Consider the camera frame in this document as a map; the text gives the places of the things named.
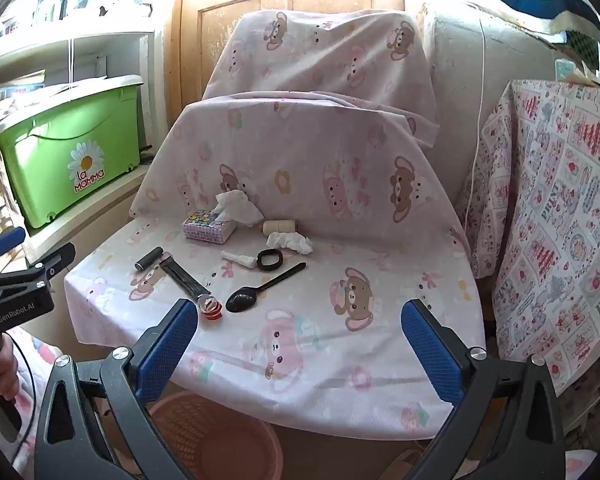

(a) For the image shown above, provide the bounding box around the red white candy wrapper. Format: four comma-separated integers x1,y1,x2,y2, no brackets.
197,294,223,321

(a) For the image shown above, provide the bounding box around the long black wrapper strip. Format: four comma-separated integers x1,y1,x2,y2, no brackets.
160,256,211,304

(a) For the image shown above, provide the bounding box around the black cylindrical tube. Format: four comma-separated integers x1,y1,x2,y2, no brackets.
134,246,163,272

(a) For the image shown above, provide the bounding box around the pink plastic waste basket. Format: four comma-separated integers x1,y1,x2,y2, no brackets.
149,391,284,480

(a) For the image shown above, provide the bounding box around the black plastic spoon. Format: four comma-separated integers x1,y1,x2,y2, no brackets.
225,262,306,313

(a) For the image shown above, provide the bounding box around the white plastic wall plug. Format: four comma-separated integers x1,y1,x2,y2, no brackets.
221,250,258,269

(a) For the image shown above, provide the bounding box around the colourful pocket tissue pack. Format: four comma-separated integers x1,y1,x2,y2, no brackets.
182,209,236,245

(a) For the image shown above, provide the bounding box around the black hair tie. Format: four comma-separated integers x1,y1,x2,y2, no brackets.
255,247,285,272

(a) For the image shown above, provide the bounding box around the white tissue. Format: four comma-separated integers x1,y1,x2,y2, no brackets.
266,232,313,256

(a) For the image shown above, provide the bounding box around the cream thread spool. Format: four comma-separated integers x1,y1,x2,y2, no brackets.
260,219,298,236

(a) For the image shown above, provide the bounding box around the white tissue sticking out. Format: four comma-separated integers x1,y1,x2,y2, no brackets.
212,190,263,226

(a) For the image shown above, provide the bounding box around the person's left hand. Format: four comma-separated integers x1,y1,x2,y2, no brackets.
0,335,19,401

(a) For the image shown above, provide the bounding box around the green plastic storage box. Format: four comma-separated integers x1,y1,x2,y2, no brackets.
0,75,143,229

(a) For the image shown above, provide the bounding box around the patchwork print fabric cover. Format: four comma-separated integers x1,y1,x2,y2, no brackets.
456,80,600,391

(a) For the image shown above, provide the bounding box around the pink bear print chair cover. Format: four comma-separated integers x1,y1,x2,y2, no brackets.
65,10,484,440

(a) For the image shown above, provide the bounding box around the white shelf unit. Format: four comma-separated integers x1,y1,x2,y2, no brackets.
0,0,168,260

